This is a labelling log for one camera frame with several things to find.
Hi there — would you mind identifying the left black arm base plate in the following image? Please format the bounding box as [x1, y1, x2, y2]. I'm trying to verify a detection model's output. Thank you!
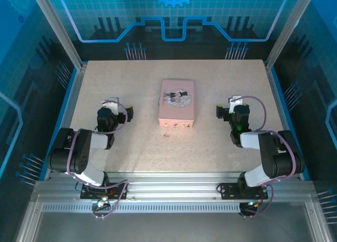
[80, 182, 130, 200]

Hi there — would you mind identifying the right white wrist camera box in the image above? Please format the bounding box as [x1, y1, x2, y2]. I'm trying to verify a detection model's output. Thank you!
[228, 94, 243, 106]

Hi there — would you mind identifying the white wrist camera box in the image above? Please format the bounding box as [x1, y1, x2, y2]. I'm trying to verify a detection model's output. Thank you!
[228, 94, 243, 106]
[102, 97, 120, 114]

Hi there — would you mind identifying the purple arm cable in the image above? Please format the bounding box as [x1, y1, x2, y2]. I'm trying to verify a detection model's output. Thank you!
[65, 99, 130, 220]
[231, 95, 297, 219]

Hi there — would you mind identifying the pink tin box with cartoon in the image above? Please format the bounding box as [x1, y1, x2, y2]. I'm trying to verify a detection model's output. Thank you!
[157, 79, 196, 130]

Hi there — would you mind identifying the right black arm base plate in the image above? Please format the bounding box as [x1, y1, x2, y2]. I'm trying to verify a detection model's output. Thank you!
[219, 182, 269, 200]

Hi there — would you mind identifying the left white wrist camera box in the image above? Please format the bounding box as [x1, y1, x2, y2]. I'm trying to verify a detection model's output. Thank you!
[102, 97, 120, 114]

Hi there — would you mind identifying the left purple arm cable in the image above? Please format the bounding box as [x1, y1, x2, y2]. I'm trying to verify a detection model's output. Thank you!
[65, 99, 130, 220]

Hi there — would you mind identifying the lit status light connector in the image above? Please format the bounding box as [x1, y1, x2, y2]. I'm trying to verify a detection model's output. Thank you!
[95, 197, 110, 209]
[243, 199, 261, 209]

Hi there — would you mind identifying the aluminium frame post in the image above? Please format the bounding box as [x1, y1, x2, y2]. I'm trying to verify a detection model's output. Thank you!
[28, 0, 85, 69]
[265, 0, 318, 69]

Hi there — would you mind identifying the slotted grey cable duct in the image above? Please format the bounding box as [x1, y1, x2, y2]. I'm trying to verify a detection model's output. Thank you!
[41, 204, 244, 214]

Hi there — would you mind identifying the aluminium table side rail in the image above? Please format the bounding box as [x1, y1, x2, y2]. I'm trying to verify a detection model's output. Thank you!
[264, 62, 303, 180]
[44, 62, 88, 180]

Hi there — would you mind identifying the aluminium mounting rail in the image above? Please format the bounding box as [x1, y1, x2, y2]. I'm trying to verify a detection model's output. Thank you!
[33, 172, 316, 204]

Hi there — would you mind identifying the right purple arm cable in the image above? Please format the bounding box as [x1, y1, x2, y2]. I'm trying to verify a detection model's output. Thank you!
[231, 95, 297, 219]

